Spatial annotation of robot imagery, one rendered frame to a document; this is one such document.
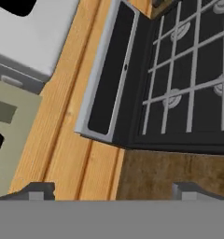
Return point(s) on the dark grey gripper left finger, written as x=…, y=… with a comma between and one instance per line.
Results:
x=39, y=188

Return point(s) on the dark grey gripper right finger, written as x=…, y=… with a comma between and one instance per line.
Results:
x=187, y=188

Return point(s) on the light wooden cupboard front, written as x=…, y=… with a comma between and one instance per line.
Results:
x=70, y=161

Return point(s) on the olive grey panel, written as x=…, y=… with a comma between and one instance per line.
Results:
x=14, y=130

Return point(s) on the black hob with grey grates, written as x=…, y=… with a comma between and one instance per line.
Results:
x=179, y=71

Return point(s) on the silver oven door, black window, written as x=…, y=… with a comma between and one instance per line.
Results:
x=107, y=77

